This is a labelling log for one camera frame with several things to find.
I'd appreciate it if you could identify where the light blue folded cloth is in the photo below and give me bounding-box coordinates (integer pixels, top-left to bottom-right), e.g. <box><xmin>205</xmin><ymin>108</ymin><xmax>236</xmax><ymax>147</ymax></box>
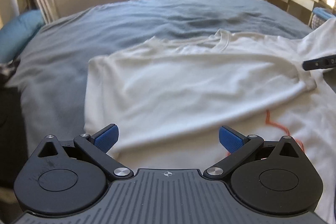
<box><xmin>313</xmin><ymin>7</ymin><xmax>335</xmax><ymax>20</ymax></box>

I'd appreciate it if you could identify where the black folded garment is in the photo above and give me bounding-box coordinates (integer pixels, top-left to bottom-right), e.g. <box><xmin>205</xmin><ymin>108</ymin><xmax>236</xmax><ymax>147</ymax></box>
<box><xmin>0</xmin><ymin>87</ymin><xmax>28</xmax><ymax>189</ymax></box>

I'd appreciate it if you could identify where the grey bed blanket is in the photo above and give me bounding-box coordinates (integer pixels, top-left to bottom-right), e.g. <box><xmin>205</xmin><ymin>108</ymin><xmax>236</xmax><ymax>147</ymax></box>
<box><xmin>9</xmin><ymin>0</ymin><xmax>310</xmax><ymax>152</ymax></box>

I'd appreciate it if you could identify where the plaid dark garment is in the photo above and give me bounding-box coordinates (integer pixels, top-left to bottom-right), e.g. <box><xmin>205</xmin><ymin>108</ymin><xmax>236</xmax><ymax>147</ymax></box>
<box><xmin>0</xmin><ymin>59</ymin><xmax>21</xmax><ymax>86</ymax></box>

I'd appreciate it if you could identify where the teal pillow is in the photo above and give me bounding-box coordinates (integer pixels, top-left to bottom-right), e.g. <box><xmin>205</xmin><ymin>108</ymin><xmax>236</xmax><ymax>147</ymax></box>
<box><xmin>0</xmin><ymin>10</ymin><xmax>45</xmax><ymax>63</ymax></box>

